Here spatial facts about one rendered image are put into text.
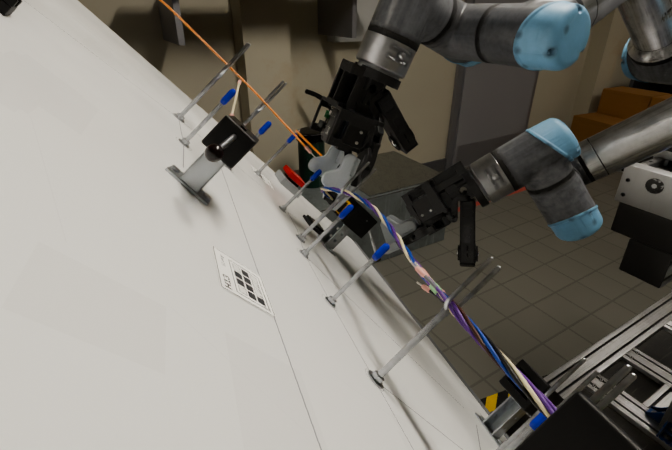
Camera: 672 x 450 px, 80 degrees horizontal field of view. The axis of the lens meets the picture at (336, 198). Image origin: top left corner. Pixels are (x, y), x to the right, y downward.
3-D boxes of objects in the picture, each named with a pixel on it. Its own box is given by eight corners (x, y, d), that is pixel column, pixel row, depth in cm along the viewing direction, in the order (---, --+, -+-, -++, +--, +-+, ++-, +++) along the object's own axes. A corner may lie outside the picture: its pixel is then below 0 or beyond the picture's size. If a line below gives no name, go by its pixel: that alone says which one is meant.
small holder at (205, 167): (141, 179, 29) (210, 106, 28) (175, 164, 38) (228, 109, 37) (191, 222, 30) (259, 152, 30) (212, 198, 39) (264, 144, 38)
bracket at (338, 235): (335, 256, 66) (356, 234, 66) (326, 249, 65) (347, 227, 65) (324, 241, 70) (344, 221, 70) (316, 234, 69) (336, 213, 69)
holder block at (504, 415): (528, 464, 56) (580, 415, 55) (491, 441, 49) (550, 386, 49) (504, 434, 60) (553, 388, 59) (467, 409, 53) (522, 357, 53)
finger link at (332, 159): (294, 183, 65) (318, 133, 61) (325, 190, 68) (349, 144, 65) (299, 194, 63) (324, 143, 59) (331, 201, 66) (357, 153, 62)
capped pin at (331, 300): (326, 302, 41) (386, 242, 40) (323, 294, 42) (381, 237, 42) (336, 310, 41) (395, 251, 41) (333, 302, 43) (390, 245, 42)
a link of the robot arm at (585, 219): (597, 202, 71) (566, 151, 69) (612, 232, 61) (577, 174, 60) (552, 220, 75) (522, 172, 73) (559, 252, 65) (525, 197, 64)
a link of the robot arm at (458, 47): (505, 76, 58) (458, 48, 52) (449, 67, 67) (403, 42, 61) (529, 21, 57) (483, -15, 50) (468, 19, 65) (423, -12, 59)
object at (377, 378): (376, 375, 35) (493, 261, 34) (386, 392, 34) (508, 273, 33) (363, 367, 34) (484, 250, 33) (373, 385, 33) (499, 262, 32)
